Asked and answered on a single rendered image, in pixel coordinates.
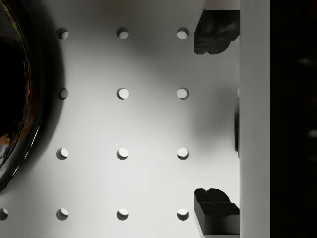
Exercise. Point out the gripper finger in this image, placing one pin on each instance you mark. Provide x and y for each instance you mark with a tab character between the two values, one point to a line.
215	32
218	218

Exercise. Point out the black plate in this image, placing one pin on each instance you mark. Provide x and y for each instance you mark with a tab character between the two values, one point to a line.
15	99

